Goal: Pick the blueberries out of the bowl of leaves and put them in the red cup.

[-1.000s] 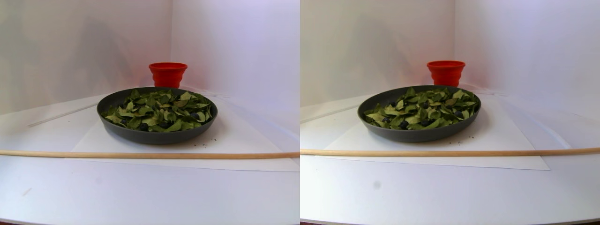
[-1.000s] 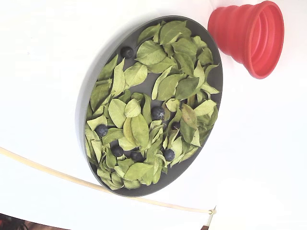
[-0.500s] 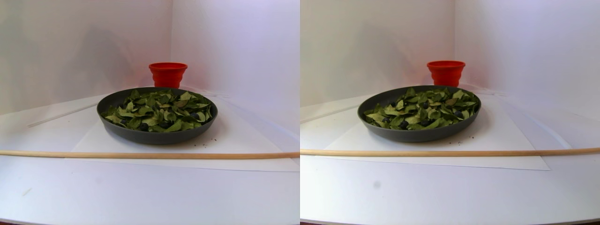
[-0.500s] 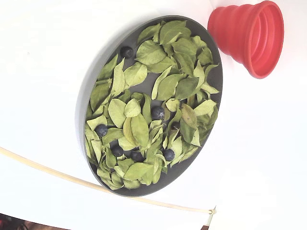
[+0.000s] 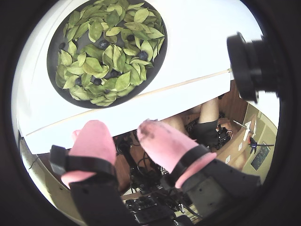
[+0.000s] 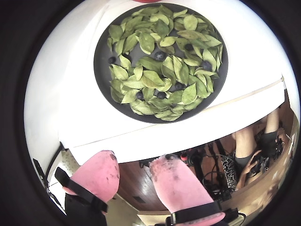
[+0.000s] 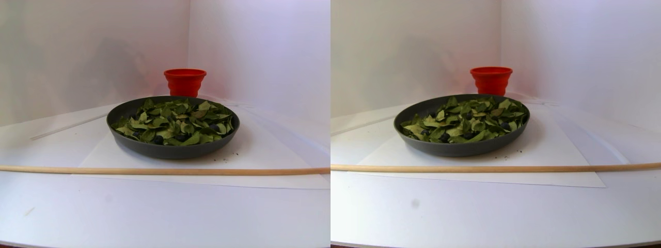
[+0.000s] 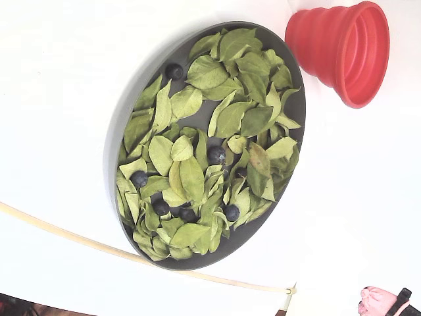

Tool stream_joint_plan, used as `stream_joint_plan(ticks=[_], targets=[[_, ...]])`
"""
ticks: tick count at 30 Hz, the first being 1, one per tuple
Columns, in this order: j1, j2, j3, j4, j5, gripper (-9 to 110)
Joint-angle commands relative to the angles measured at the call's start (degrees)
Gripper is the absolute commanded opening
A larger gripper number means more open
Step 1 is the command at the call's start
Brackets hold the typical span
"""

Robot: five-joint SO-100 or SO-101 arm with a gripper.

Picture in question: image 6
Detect tangled black cables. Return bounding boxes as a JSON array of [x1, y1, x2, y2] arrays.
[[192, 141, 237, 203]]

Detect pile of green leaves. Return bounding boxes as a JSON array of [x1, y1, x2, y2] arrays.
[[107, 5, 224, 122]]

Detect seated person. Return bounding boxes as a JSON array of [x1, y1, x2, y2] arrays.
[[221, 109, 286, 191]]

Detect pink-tipped black gripper finger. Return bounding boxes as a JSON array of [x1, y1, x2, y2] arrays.
[[149, 154, 246, 226], [54, 150, 120, 226]]

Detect bare operator hand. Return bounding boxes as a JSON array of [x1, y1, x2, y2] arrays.
[[237, 150, 263, 189]]

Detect white perforated panel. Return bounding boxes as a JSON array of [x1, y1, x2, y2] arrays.
[[46, 145, 79, 189]]

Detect dark grey round bowl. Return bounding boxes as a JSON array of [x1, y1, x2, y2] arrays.
[[93, 2, 229, 124]]

